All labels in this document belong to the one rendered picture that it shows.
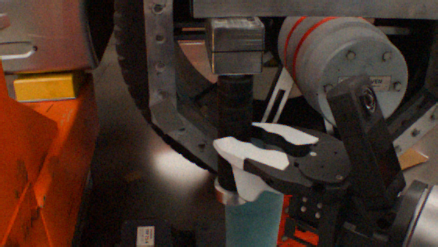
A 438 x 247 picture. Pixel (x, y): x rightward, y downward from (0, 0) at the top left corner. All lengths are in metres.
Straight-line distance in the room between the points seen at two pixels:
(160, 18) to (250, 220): 0.32
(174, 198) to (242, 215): 1.09
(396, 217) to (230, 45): 0.21
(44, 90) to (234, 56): 0.60
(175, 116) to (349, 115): 0.37
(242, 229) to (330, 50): 0.30
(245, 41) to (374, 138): 0.15
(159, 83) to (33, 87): 0.37
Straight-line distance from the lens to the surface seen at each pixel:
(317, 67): 0.53
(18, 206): 0.55
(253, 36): 0.41
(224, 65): 0.41
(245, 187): 0.44
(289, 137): 0.45
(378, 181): 0.37
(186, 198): 1.71
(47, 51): 0.91
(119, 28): 0.72
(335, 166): 0.40
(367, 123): 0.37
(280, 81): 0.79
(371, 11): 0.47
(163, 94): 0.68
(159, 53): 0.64
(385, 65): 0.55
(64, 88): 0.93
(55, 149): 0.77
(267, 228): 0.66
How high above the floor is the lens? 1.06
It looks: 29 degrees down
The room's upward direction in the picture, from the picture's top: straight up
